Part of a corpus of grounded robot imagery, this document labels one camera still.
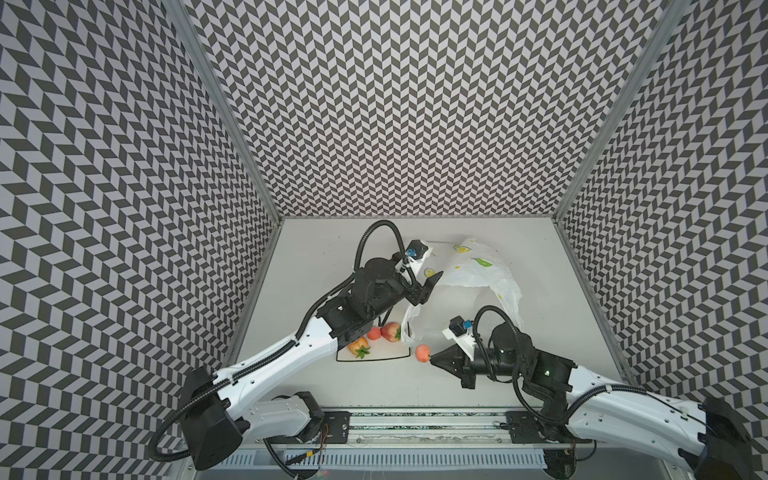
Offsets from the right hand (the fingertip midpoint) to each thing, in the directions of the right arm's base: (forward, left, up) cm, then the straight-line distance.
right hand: (435, 370), depth 69 cm
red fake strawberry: (+13, +11, -8) cm, 19 cm away
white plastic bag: (+22, -12, +6) cm, 26 cm away
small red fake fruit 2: (+3, +3, +4) cm, 5 cm away
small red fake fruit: (+13, +16, -9) cm, 23 cm away
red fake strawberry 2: (+9, +19, -8) cm, 23 cm away
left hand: (+19, 0, +16) cm, 25 cm away
